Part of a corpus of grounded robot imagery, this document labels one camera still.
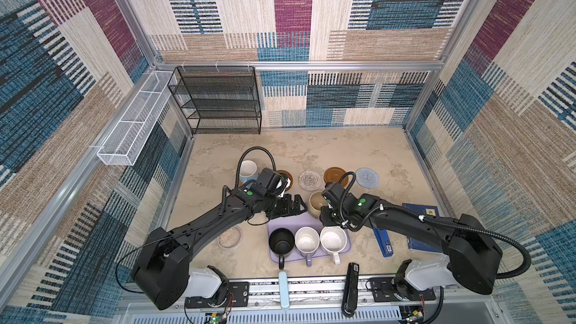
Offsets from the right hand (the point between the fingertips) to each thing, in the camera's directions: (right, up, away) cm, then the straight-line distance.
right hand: (327, 220), depth 84 cm
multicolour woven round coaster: (-5, +13, +16) cm, 21 cm away
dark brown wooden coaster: (-14, +14, +18) cm, 27 cm away
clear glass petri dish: (-37, -7, +2) cm, 37 cm away
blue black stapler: (+20, -7, -3) cm, 21 cm away
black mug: (-17, -7, -1) cm, 18 cm away
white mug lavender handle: (-7, -7, -1) cm, 10 cm away
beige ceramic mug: (-4, +7, 0) cm, 8 cm away
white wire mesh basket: (-81, +27, +8) cm, 86 cm away
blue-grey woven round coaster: (+21, +14, +18) cm, 30 cm away
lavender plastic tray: (-11, -3, +5) cm, 13 cm away
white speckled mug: (+2, -7, -1) cm, 7 cm away
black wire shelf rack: (-48, +50, +26) cm, 75 cm away
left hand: (-10, +5, -5) cm, 12 cm away
